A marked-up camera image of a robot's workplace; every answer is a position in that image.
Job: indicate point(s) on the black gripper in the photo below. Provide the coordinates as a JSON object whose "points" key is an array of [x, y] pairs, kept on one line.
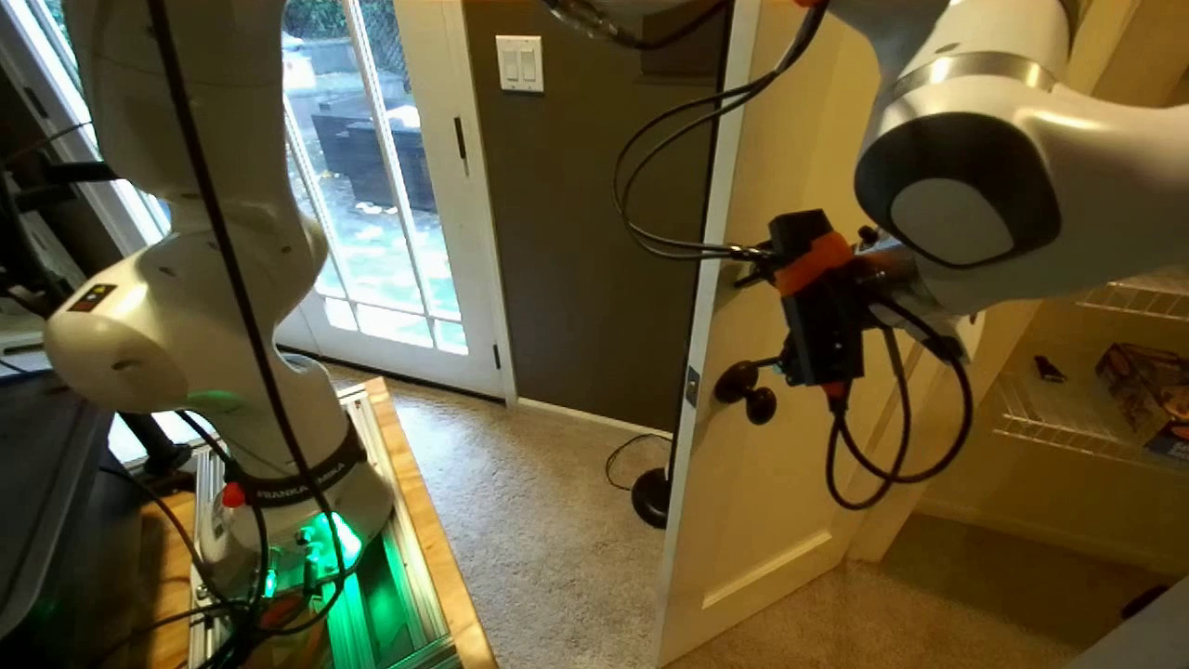
{"points": [[902, 297]]}

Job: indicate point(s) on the white closet door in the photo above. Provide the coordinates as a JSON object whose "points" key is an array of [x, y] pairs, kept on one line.
{"points": [[748, 509]]}

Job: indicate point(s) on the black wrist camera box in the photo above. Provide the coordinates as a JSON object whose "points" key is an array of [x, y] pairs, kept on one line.
{"points": [[818, 301]]}

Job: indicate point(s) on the white light switch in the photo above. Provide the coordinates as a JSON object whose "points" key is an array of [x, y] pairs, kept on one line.
{"points": [[522, 61]]}

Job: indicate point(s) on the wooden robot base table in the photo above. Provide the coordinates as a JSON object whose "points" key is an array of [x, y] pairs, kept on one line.
{"points": [[309, 590]]}

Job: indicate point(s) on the black floor lamp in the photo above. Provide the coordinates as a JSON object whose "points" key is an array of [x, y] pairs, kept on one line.
{"points": [[654, 484]]}

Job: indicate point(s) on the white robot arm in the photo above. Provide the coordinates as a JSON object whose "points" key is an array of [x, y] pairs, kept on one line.
{"points": [[984, 170]]}

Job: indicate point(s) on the white wire closet shelf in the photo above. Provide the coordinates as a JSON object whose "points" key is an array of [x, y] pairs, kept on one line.
{"points": [[1104, 374]]}

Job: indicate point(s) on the dark round door knob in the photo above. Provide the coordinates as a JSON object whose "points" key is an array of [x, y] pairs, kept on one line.
{"points": [[741, 389]]}

